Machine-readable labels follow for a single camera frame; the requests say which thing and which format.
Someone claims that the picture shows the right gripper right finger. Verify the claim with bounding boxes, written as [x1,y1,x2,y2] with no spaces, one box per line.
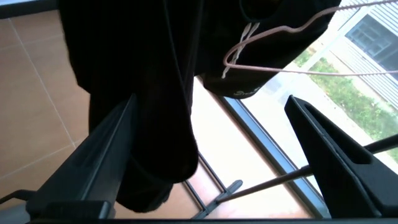
[284,95,398,219]

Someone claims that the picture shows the black clothes rack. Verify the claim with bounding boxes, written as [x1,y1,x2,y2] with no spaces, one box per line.
[183,133,398,220]

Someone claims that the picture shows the black shorts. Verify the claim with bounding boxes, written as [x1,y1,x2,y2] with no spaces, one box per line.
[197,0,343,100]

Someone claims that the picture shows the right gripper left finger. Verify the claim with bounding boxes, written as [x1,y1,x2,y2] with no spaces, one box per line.
[26,93,138,220]

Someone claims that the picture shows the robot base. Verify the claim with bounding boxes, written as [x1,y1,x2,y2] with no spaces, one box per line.
[0,189,35,224]

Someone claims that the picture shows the window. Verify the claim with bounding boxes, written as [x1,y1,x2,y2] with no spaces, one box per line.
[0,0,398,218]

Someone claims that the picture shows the black garment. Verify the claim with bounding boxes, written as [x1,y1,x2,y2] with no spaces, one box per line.
[58,0,200,214]

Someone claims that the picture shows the pink clothes hanger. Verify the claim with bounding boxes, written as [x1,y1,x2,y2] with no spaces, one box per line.
[223,0,398,77]

